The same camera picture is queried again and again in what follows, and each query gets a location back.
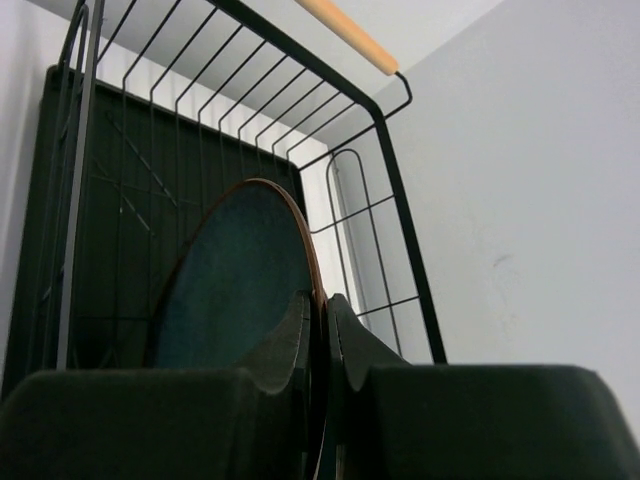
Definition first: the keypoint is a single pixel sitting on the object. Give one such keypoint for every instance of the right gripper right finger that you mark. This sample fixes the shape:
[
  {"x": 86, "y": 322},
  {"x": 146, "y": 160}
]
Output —
[{"x": 396, "y": 420}]

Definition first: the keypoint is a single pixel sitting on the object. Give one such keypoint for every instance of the left wooden rack handle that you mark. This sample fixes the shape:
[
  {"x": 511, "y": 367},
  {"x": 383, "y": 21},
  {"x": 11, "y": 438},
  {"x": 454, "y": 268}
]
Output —
[{"x": 340, "y": 24}]

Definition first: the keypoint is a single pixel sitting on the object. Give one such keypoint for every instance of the black wire dish rack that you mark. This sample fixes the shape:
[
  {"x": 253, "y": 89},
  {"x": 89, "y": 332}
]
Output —
[{"x": 139, "y": 116}]

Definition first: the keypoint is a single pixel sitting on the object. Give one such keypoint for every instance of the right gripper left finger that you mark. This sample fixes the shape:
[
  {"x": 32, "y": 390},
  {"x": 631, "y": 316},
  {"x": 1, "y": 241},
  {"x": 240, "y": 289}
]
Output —
[{"x": 150, "y": 420}]

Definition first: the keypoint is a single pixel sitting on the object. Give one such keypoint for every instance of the teal plate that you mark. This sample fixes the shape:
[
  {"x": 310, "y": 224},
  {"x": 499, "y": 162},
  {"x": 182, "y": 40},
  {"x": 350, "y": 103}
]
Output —
[{"x": 241, "y": 326}]

